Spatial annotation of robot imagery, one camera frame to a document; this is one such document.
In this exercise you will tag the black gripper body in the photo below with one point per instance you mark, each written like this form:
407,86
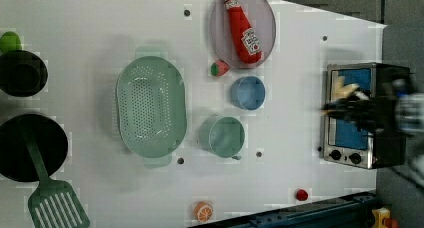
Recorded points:
374,115

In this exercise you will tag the peeled toy banana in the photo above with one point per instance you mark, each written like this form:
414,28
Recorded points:
339,94

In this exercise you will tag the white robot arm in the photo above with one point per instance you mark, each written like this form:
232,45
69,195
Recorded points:
399,109

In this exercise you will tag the black toaster oven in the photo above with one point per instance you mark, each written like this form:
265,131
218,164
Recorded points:
343,143

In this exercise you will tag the small red toy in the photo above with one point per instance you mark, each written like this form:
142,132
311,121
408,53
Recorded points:
301,195

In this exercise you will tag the blue cup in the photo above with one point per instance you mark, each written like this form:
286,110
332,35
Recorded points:
248,93

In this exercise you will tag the red ketchup bottle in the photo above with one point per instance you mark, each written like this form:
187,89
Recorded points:
244,37

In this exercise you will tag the green mug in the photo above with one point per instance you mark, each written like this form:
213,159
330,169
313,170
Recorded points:
223,136

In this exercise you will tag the grey round plate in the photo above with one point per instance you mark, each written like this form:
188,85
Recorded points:
262,19

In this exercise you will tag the toy strawberry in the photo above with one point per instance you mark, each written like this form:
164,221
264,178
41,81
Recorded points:
219,68

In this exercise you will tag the orange slice toy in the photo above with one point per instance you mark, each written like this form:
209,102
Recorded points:
203,211

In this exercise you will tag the green colander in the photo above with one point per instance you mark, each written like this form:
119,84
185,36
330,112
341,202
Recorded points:
151,107

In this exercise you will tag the black frying pan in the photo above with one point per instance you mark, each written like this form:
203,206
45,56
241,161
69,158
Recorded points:
15,161

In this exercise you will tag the green slotted spatula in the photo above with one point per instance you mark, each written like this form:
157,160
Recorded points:
54,203

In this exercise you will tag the black pot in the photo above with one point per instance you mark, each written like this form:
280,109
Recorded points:
22,73

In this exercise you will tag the green round toy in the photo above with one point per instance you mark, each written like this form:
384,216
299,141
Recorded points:
10,41

